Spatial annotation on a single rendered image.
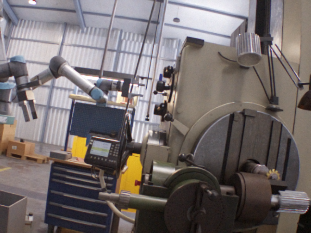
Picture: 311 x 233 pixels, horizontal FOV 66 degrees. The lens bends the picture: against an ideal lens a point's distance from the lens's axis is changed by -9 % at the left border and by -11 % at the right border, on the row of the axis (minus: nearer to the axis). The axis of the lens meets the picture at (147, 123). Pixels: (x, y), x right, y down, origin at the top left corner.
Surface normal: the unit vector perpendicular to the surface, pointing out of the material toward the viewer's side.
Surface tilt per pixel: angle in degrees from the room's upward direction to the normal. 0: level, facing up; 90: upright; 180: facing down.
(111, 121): 90
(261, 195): 70
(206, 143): 90
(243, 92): 90
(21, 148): 90
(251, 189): 62
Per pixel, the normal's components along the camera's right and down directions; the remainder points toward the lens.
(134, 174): 0.04, -0.04
